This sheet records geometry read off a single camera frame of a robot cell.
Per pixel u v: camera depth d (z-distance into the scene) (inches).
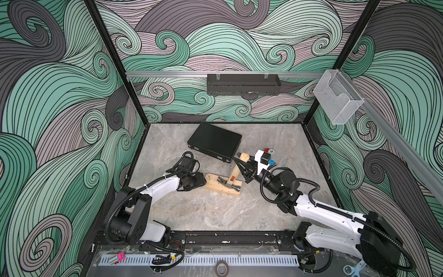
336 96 31.3
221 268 26.7
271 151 38.5
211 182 34.6
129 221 16.6
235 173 27.7
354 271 25.9
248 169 23.3
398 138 23.5
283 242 28.6
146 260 27.4
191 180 29.8
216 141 56.9
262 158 21.3
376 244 15.5
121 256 26.9
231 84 37.4
